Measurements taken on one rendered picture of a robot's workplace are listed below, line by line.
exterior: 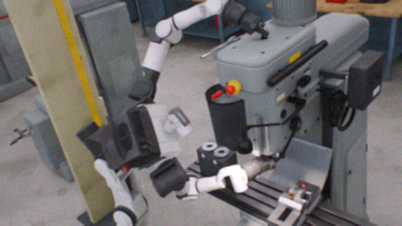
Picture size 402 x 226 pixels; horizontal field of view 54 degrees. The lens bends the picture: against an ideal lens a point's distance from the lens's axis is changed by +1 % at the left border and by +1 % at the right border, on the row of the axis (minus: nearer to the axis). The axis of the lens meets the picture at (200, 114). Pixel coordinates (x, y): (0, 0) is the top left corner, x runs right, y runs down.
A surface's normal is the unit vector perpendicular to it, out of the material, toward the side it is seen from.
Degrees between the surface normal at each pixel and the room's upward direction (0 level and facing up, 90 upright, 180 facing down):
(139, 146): 60
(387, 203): 0
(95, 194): 90
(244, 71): 90
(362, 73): 90
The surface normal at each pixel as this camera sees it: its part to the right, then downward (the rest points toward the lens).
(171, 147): 0.70, -0.37
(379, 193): -0.15, -0.85
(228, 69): -0.66, 0.46
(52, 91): 0.74, 0.25
